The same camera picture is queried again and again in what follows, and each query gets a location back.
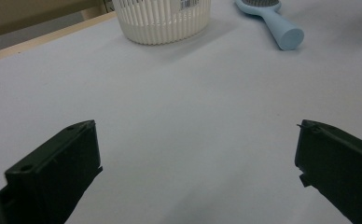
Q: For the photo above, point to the light blue hairbrush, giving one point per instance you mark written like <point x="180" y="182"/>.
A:
<point x="281" y="29"/>

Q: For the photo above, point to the white slatted plastic basket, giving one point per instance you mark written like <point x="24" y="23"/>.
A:
<point x="160" y="25"/>

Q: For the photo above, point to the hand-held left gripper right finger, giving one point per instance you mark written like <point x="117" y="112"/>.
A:
<point x="341" y="168"/>

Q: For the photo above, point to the white table cover board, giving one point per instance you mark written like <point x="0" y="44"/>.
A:
<point x="182" y="109"/>

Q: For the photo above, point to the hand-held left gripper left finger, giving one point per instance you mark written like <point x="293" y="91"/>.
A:
<point x="54" y="174"/>

